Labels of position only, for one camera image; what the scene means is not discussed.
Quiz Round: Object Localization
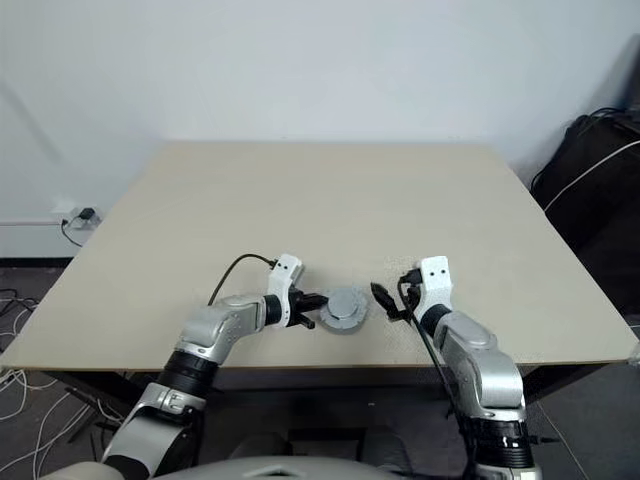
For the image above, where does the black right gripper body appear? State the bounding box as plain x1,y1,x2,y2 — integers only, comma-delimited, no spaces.
397,268,427,322

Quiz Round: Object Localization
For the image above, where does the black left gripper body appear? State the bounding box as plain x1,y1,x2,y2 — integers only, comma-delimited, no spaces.
287,287,310,329

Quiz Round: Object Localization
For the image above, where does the silver motor cover circuit board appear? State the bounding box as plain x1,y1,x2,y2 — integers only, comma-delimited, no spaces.
325,285,370,322

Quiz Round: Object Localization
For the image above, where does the grey motor stator housing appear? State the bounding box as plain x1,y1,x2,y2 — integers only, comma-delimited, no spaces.
318,307,365,335

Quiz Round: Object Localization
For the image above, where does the grey rounded robot torso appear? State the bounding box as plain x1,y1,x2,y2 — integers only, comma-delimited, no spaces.
192,455,401,480

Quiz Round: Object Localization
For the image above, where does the large black bag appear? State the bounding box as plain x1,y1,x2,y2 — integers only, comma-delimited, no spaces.
529,113,640,316

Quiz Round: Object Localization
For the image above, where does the beige rounded robot shell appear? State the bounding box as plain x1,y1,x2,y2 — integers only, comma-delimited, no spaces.
42,459,151,480

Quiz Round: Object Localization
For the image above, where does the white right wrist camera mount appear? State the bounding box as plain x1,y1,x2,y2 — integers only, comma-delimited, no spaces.
412,255,457,321

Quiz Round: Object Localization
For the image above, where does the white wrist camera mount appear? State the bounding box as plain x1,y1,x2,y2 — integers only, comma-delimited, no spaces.
412,255,457,321
264,253,306,330

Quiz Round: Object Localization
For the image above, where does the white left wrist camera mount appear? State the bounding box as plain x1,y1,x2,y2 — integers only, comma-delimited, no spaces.
264,253,306,330

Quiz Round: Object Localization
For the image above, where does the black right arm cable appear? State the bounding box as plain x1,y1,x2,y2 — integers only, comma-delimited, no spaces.
396,269,476,480

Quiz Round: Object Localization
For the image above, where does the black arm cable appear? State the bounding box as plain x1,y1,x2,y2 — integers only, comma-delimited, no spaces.
396,269,476,480
206,254,277,306

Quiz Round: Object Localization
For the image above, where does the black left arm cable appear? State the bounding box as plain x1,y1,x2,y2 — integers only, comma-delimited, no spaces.
206,254,277,306

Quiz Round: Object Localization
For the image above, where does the black table frame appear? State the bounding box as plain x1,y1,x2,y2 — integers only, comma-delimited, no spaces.
7,360,639,446

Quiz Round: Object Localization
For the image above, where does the white cable over bag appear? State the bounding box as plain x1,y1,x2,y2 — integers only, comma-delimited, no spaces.
544,143,640,211

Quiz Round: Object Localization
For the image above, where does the black adapter cable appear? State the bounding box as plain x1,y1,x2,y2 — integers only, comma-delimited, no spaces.
59,215,85,247

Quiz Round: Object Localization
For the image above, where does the white wall socket box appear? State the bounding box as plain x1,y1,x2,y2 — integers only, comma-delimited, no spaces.
52,202,104,231

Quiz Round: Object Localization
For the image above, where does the white wall cable duct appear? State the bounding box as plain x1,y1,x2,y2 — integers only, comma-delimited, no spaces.
0,218,65,228

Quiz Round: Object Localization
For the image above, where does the black floor cable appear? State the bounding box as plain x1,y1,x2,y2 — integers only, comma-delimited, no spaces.
0,287,39,314

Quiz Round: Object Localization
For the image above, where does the white floor cable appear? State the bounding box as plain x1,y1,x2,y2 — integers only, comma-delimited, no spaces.
0,294,109,480

